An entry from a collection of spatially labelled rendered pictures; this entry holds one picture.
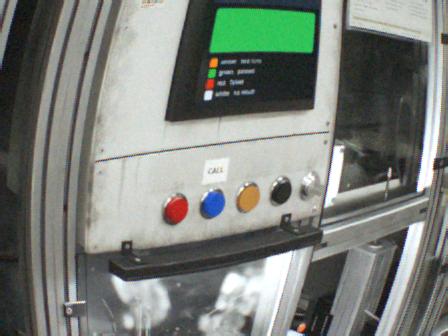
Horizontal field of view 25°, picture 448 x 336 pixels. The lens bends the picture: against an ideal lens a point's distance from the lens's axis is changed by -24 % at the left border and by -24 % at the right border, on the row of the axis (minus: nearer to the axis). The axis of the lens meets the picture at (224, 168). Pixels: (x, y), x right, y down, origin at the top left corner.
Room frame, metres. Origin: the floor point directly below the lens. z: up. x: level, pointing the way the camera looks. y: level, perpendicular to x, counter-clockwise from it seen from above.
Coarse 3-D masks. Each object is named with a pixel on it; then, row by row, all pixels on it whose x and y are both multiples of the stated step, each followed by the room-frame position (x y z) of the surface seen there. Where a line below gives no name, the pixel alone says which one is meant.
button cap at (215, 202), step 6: (216, 192) 1.47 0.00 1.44; (210, 198) 1.46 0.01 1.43; (216, 198) 1.47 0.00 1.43; (222, 198) 1.48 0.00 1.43; (204, 204) 1.46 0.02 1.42; (210, 204) 1.46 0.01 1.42; (216, 204) 1.47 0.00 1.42; (222, 204) 1.48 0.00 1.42; (204, 210) 1.46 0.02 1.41; (210, 210) 1.46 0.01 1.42; (216, 210) 1.47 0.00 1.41; (222, 210) 1.48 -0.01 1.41; (210, 216) 1.47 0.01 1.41
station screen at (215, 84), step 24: (216, 0) 1.41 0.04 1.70; (240, 0) 1.44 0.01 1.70; (264, 0) 1.47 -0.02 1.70; (288, 0) 1.51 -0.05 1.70; (312, 0) 1.55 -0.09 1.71; (312, 48) 1.55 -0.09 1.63; (216, 72) 1.43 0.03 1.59; (240, 72) 1.46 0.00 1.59; (264, 72) 1.49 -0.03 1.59; (288, 72) 1.52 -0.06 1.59; (312, 72) 1.56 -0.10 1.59; (216, 96) 1.43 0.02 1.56; (240, 96) 1.46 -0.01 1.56; (264, 96) 1.49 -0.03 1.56; (288, 96) 1.52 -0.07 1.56; (312, 96) 1.56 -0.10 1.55
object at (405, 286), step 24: (336, 72) 1.65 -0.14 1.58; (336, 96) 1.65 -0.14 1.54; (432, 192) 1.93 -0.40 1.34; (432, 216) 1.95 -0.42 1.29; (408, 240) 1.95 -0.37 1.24; (408, 264) 1.94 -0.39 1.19; (288, 288) 1.63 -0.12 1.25; (408, 288) 1.93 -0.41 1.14; (288, 312) 1.64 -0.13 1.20; (384, 312) 1.95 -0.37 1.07
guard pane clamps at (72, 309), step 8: (440, 160) 1.93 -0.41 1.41; (432, 168) 1.91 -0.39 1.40; (440, 168) 1.94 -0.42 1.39; (440, 272) 2.04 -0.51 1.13; (64, 304) 1.30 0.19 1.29; (72, 304) 1.31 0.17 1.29; (80, 304) 1.33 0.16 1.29; (64, 312) 1.30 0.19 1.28; (72, 312) 1.31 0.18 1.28; (80, 312) 1.32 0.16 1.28
